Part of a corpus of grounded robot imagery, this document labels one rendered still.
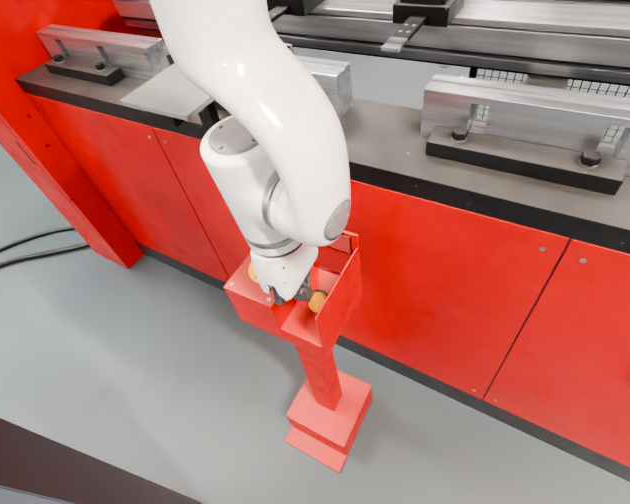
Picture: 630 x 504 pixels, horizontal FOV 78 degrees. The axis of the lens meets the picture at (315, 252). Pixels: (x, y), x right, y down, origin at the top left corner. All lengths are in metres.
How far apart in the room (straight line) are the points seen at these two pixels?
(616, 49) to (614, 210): 0.36
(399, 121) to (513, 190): 0.28
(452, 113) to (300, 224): 0.47
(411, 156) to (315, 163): 0.45
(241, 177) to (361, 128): 0.49
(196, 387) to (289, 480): 0.47
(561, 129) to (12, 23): 1.50
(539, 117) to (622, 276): 0.28
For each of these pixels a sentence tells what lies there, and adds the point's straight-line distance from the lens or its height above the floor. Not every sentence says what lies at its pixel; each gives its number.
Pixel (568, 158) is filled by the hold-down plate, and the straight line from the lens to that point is 0.76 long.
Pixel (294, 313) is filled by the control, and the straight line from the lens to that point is 0.75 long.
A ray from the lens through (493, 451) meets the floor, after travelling 1.41.
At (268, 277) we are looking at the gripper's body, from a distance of 0.53.
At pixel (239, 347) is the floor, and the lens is 1.57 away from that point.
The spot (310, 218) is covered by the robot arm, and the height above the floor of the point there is 1.08.
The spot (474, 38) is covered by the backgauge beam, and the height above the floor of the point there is 0.95.
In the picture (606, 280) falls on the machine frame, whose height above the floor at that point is 0.76.
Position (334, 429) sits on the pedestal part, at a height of 0.12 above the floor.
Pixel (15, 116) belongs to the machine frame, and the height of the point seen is 0.78.
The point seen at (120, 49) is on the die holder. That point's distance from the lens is 1.29.
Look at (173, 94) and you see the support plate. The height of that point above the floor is 1.00.
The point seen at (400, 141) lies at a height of 0.87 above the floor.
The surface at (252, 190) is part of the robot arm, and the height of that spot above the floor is 1.09.
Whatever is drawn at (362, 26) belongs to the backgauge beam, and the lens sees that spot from 1.09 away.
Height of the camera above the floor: 1.34
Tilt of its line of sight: 49 degrees down
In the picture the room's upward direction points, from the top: 12 degrees counter-clockwise
